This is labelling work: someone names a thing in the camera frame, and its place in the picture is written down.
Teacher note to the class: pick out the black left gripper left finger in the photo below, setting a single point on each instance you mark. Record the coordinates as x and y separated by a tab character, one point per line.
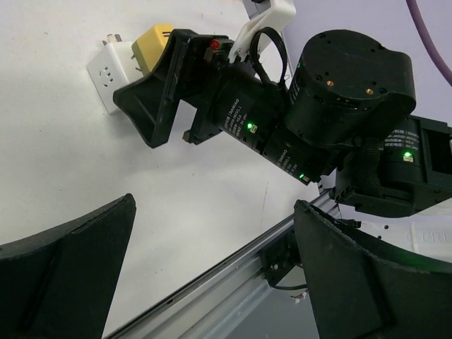
60	283

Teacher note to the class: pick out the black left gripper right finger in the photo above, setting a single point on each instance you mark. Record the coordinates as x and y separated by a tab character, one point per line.
362	287

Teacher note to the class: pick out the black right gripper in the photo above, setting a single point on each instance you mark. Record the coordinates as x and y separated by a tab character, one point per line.
180	74

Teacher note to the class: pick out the yellow two-port USB charger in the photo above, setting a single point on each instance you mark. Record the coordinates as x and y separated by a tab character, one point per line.
148	48

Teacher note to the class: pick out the white cube socket adapter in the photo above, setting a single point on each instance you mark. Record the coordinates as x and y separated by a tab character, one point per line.
112	68

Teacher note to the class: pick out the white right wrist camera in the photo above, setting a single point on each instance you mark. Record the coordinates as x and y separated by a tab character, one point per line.
275	14

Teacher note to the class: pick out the aluminium table frame rail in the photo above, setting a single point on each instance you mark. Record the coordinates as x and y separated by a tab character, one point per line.
204	212

